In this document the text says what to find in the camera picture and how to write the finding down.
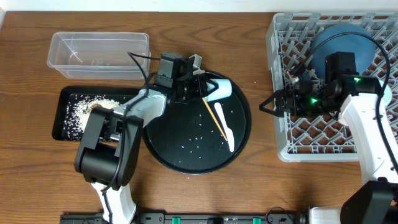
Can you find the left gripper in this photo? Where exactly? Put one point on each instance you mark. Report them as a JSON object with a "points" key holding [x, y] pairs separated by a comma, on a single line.
{"points": [[201, 86]]}

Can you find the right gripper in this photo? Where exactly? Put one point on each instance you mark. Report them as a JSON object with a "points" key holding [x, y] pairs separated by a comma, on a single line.
{"points": [[280, 102]]}

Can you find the light blue cup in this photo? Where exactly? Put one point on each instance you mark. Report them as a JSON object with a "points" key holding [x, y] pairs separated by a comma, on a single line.
{"points": [[224, 90]]}

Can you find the wooden chopstick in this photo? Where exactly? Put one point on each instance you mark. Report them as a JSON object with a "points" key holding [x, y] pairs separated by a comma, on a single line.
{"points": [[214, 118]]}

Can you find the white plastic knife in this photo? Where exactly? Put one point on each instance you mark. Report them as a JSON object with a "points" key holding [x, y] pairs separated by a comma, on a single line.
{"points": [[228, 132]]}

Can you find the mint green bowl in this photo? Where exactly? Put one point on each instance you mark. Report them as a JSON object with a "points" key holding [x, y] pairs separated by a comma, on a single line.
{"points": [[387, 96]]}

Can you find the brown food piece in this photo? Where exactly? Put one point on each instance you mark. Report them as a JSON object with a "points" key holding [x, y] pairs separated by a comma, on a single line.
{"points": [[94, 106]]}

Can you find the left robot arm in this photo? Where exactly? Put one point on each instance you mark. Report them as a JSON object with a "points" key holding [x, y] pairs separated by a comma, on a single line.
{"points": [[108, 151]]}

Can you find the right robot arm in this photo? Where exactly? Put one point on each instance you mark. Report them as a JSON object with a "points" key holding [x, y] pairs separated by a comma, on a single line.
{"points": [[359, 104]]}

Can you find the grey dishwasher rack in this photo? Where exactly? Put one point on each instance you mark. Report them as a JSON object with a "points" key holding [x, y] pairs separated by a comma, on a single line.
{"points": [[289, 38]]}

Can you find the round black serving tray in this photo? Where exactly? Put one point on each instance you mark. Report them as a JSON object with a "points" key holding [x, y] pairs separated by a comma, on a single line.
{"points": [[186, 139]]}

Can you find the pile of white rice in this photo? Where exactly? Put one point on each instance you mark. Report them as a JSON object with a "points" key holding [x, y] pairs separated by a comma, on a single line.
{"points": [[77, 113]]}

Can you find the clear plastic storage bin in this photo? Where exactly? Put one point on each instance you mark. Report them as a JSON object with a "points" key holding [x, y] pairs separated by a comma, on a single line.
{"points": [[100, 55]]}

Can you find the black rectangular tray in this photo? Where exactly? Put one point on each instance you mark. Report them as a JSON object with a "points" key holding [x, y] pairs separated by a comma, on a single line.
{"points": [[121, 94]]}

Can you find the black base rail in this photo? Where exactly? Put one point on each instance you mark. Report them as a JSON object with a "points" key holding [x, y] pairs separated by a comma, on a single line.
{"points": [[273, 218]]}

